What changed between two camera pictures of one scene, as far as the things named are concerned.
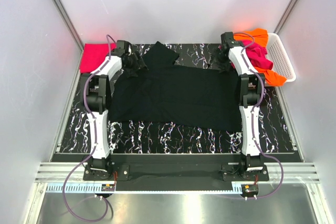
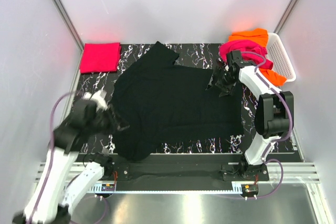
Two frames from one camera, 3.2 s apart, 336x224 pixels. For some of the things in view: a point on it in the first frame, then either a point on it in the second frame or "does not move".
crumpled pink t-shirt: [257, 52] does not move
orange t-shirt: [272, 77] does not move
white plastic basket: [277, 54] does not move
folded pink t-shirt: [93, 55] does not move
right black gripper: [223, 67] → [216, 73]
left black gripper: [138, 64] → [114, 115]
